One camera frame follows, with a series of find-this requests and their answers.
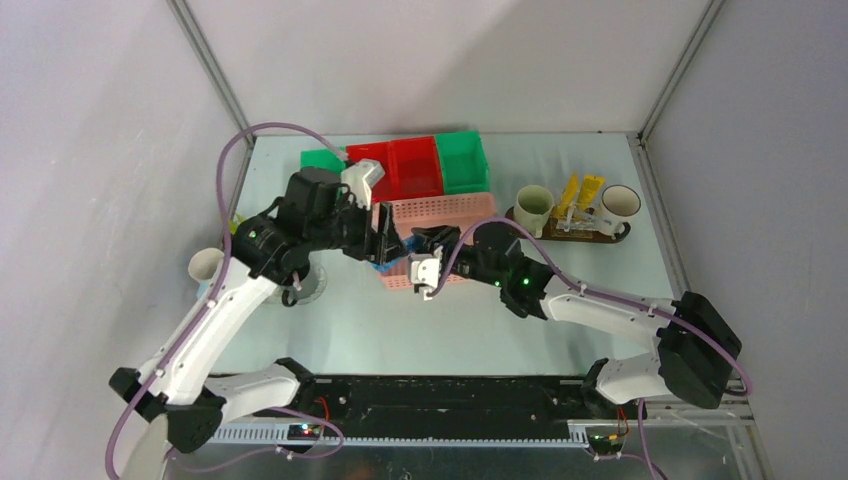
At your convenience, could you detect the green bin far right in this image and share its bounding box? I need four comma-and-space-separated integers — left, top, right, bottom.
434, 131, 490, 195

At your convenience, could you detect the pink perforated basket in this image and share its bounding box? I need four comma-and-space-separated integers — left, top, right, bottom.
377, 192, 498, 290

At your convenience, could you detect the green toothpaste tube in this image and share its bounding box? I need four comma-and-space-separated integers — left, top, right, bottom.
228, 214, 243, 234

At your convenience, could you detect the white mug blue handle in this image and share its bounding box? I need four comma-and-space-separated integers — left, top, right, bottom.
187, 247, 224, 299

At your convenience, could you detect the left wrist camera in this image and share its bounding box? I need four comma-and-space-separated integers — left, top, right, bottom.
340, 159, 385, 210

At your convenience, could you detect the light green mug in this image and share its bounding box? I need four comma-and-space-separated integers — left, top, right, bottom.
513, 185, 554, 238

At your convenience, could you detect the white toothbrush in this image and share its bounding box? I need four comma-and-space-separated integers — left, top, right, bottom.
572, 211, 609, 224

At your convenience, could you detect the brown wooden oval tray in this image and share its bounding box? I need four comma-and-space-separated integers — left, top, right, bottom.
505, 207, 631, 243

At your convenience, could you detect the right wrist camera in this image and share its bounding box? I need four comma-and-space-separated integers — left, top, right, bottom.
407, 247, 443, 301

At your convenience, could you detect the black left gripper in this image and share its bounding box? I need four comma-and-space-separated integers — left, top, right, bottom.
306, 191, 408, 265

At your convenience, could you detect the green bin with toothbrushes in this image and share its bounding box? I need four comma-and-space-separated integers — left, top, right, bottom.
300, 149, 349, 174

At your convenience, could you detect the black mug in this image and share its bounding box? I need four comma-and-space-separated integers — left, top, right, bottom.
280, 264, 320, 307

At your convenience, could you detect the red bin with holder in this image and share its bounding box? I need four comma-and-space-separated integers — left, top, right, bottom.
389, 136, 444, 200

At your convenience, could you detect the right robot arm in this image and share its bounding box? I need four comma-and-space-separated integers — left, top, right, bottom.
408, 217, 747, 418

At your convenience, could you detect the white mug dark rim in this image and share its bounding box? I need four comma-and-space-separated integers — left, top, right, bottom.
596, 184, 642, 239

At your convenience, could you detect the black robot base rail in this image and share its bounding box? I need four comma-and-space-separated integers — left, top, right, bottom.
290, 375, 639, 441

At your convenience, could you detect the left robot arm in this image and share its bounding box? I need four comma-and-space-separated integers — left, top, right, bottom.
109, 160, 406, 453

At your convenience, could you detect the red bin with toothpaste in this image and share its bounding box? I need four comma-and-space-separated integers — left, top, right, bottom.
346, 141, 395, 202

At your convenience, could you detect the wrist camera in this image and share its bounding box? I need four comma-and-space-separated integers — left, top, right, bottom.
407, 247, 443, 301
340, 159, 385, 210

